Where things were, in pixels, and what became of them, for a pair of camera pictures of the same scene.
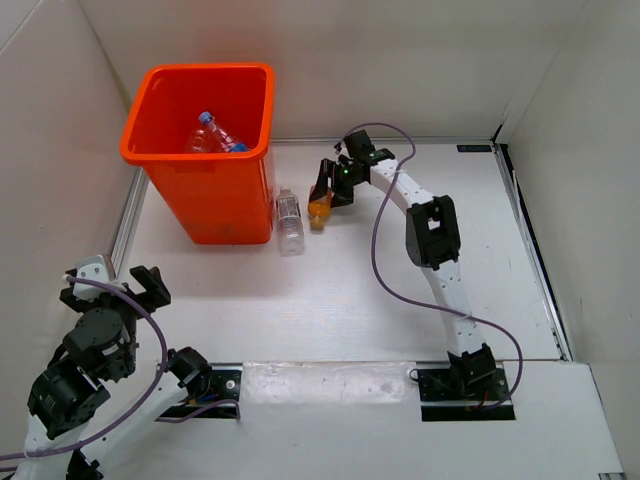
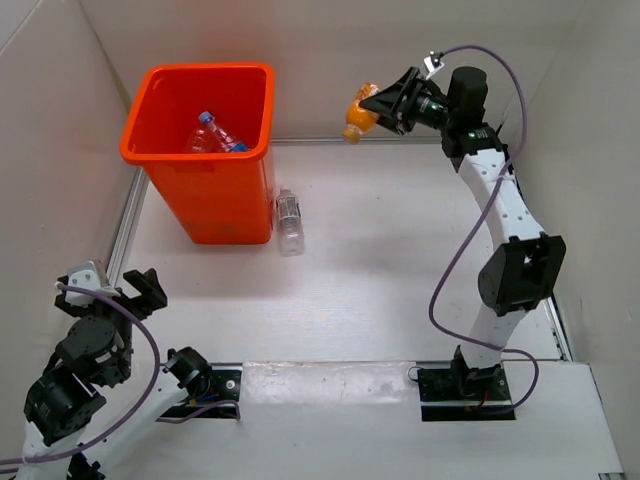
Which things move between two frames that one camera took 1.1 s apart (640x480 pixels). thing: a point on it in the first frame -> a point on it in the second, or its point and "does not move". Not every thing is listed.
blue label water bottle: x=228 y=143 does not move
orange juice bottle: x=319 y=210 -> x=358 y=119
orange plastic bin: x=216 y=197 does not move
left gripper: x=157 y=293 does not move
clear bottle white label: x=290 y=223 does not move
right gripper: x=327 y=170 -> x=389 y=102
